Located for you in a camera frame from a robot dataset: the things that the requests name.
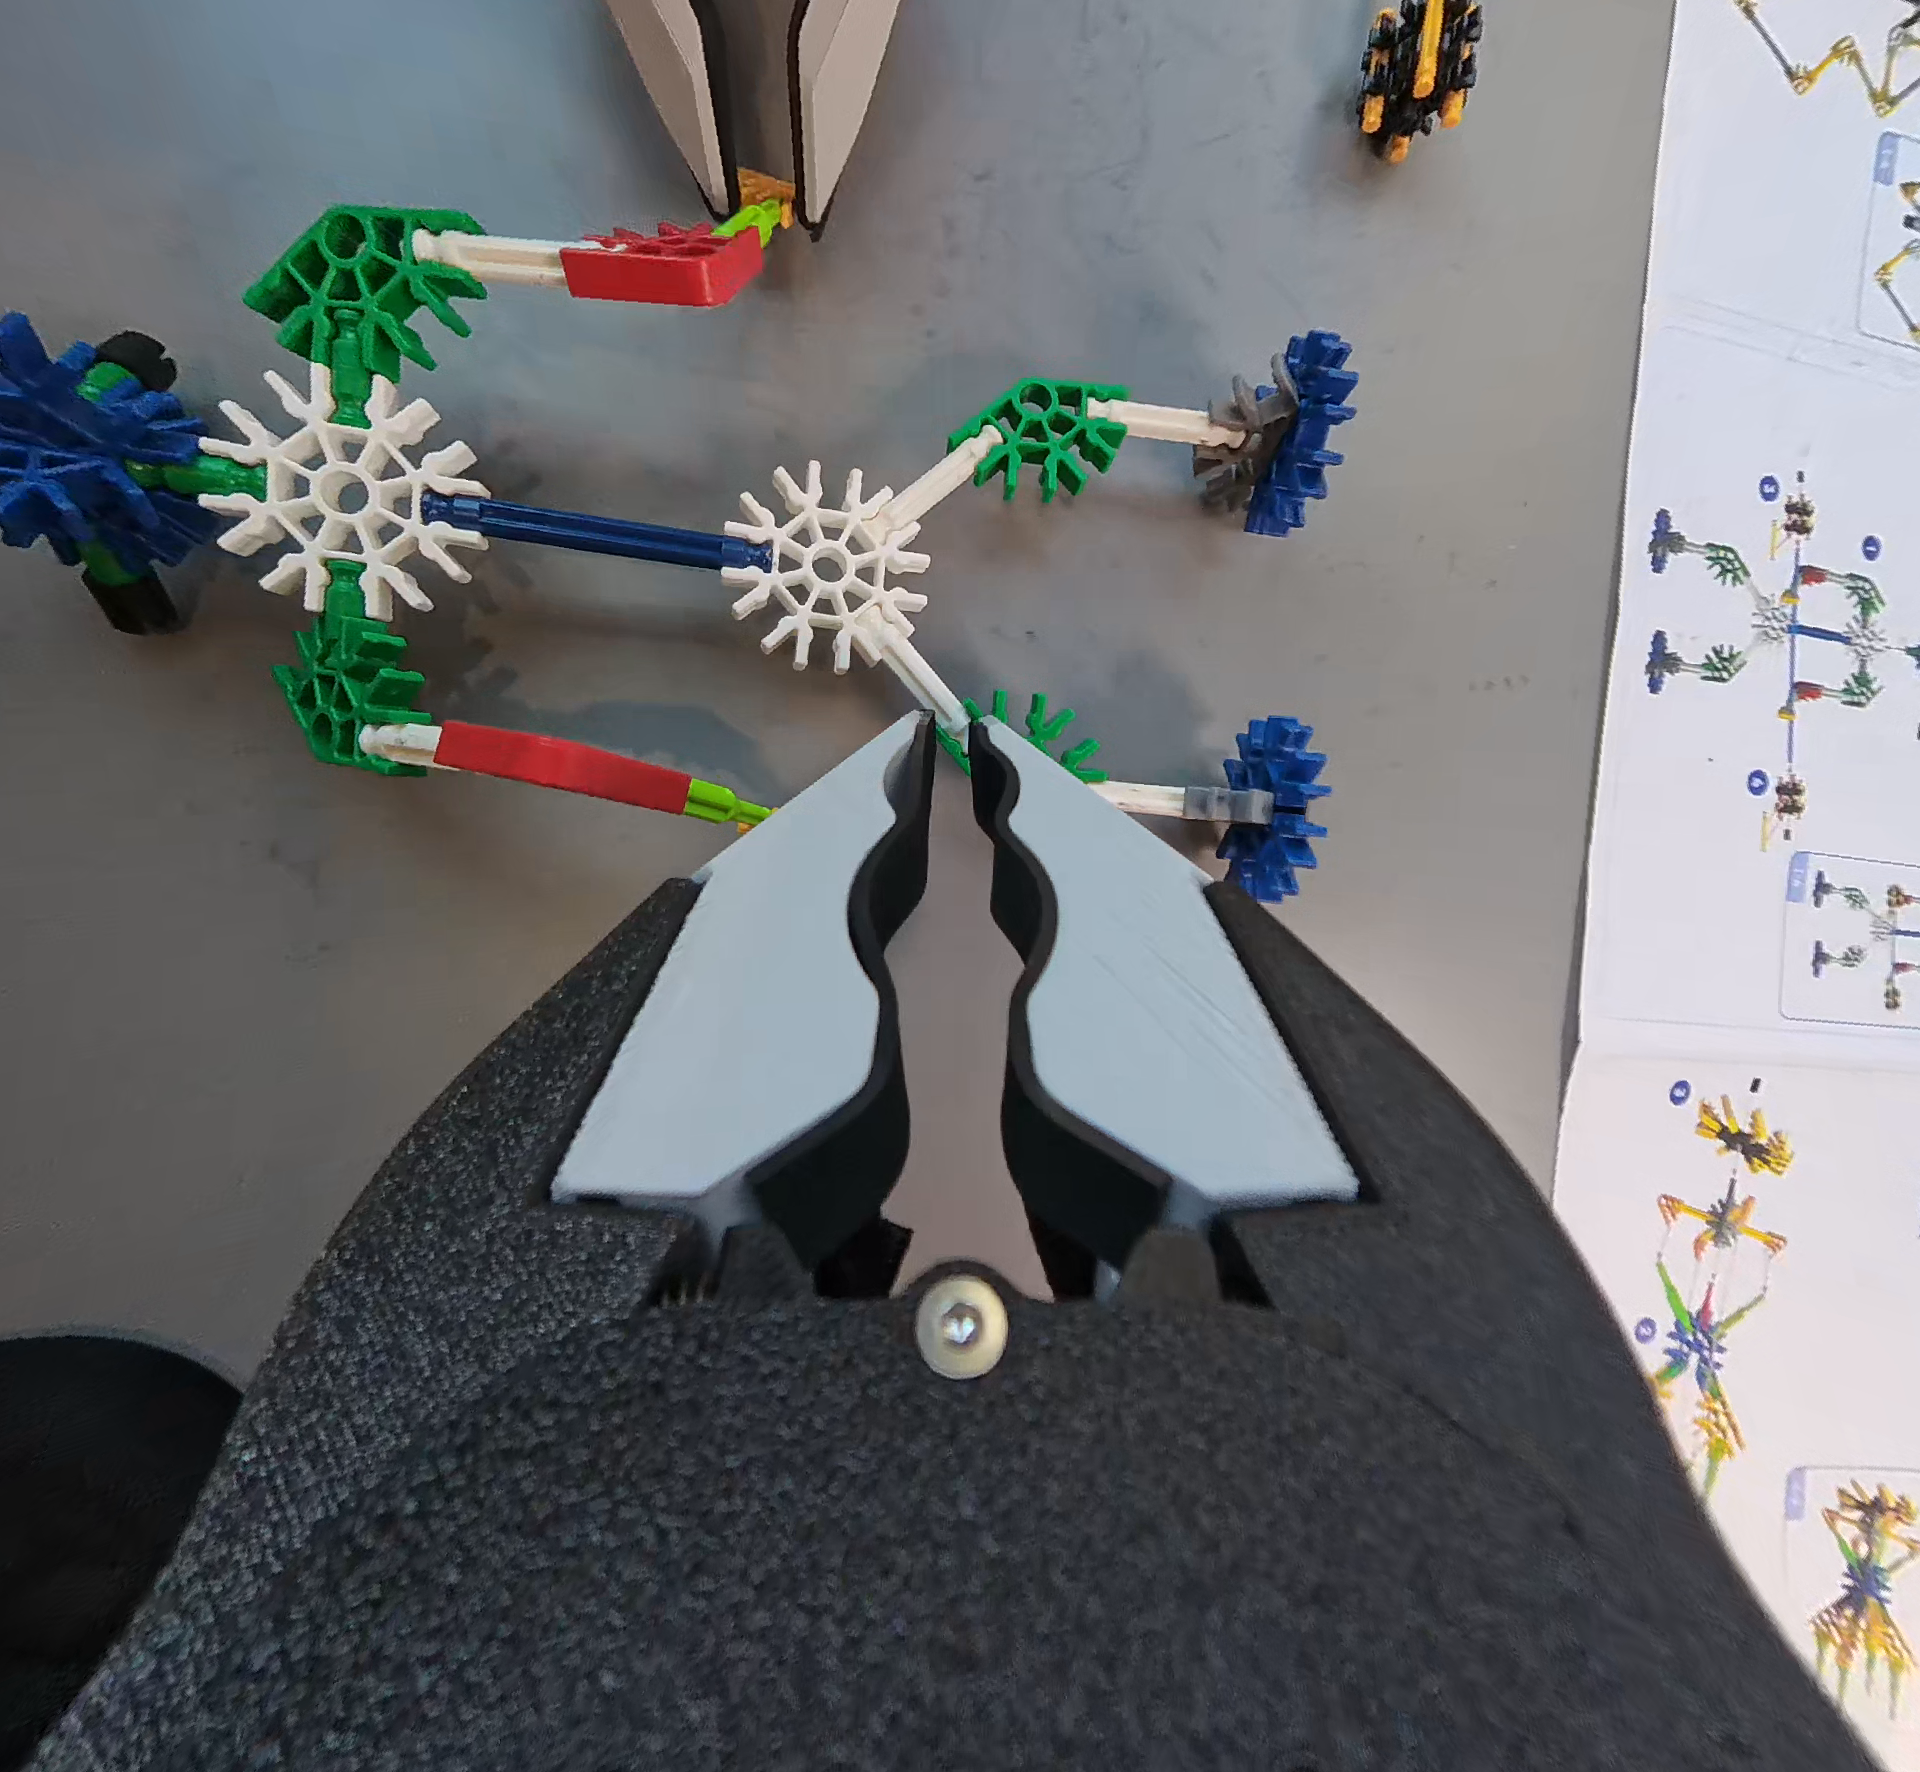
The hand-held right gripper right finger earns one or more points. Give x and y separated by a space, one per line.
1184 1051

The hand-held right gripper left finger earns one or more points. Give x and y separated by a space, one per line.
736 1038

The lime green toy rod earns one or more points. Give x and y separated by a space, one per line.
754 219
728 805

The small orange toy connector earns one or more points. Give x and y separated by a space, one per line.
760 180

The black orange toy wheel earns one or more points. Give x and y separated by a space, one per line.
1418 57

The multicoloured construction toy model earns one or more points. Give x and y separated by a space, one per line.
347 496

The white instruction sheet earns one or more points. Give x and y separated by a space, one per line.
1724 753

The person's right leg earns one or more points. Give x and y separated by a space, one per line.
73 1500

